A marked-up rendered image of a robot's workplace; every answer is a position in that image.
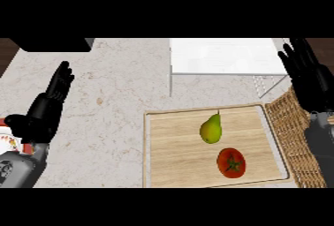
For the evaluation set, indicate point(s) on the black appliance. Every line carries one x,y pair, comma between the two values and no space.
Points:
53,44

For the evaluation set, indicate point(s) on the green pear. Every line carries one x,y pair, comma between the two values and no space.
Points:
212,129

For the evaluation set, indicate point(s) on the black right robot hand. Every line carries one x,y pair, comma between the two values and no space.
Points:
309,79

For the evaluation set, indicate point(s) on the red tomato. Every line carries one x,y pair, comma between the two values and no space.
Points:
231,162

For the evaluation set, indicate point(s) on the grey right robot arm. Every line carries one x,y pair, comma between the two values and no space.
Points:
321,147

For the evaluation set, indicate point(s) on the wooden tray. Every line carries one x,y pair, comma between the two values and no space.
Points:
213,147

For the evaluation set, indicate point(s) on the red and white can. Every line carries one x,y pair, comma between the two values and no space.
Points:
11,141

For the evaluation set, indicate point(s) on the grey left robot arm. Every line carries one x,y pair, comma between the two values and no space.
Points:
19,166

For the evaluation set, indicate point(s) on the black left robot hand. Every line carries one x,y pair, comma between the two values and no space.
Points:
42,113

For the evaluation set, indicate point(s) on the wicker basket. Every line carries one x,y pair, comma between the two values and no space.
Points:
293,141

